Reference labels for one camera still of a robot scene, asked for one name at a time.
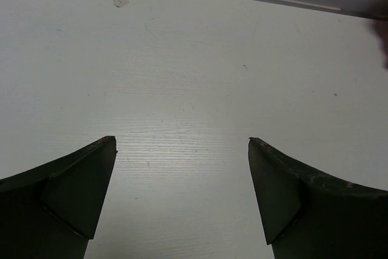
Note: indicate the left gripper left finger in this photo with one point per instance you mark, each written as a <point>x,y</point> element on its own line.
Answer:
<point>52,211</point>

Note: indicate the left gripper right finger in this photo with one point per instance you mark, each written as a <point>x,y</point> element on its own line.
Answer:
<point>307,213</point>

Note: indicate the small tape scrap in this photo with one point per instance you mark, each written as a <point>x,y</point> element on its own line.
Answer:
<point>120,3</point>

